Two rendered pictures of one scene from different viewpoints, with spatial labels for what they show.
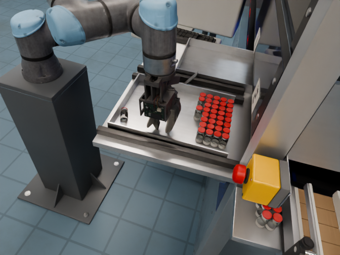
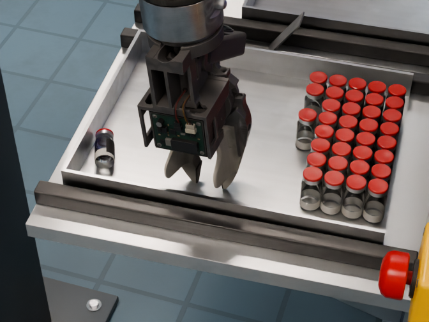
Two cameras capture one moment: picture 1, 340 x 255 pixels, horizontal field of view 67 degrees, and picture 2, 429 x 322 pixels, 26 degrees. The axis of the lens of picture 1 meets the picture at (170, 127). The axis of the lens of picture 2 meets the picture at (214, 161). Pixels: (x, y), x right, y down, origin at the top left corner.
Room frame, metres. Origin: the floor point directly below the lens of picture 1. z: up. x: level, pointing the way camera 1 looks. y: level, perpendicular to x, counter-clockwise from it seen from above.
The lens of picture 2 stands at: (-0.18, -0.06, 1.60)
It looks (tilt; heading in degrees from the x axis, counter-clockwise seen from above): 44 degrees down; 6
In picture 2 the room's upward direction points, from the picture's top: straight up
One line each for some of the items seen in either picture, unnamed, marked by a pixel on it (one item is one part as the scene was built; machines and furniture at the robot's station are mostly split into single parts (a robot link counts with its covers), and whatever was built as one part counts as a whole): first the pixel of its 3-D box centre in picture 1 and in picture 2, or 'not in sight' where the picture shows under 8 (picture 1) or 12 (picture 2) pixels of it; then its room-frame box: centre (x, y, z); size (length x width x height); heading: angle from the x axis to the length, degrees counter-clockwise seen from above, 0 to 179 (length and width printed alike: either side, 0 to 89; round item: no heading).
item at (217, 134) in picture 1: (219, 120); (364, 146); (0.57, -0.14, 0.91); 0.18 x 0.02 x 0.05; 171
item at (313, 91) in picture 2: (200, 103); (313, 103); (0.64, -0.09, 0.91); 0.02 x 0.02 x 0.05
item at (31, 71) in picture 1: (40, 61); not in sight; (0.84, 0.54, 0.84); 0.15 x 0.15 x 0.10
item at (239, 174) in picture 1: (242, 174); (402, 276); (0.32, -0.16, 1.00); 0.04 x 0.04 x 0.04; 81
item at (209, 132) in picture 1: (211, 119); (344, 142); (0.58, -0.12, 0.91); 0.18 x 0.02 x 0.05; 171
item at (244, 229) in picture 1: (262, 219); not in sight; (0.29, -0.25, 0.87); 0.14 x 0.13 x 0.02; 81
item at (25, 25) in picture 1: (33, 32); not in sight; (0.85, 0.54, 0.96); 0.13 x 0.12 x 0.14; 133
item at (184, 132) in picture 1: (176, 112); (246, 130); (0.59, -0.01, 0.90); 0.34 x 0.26 x 0.04; 81
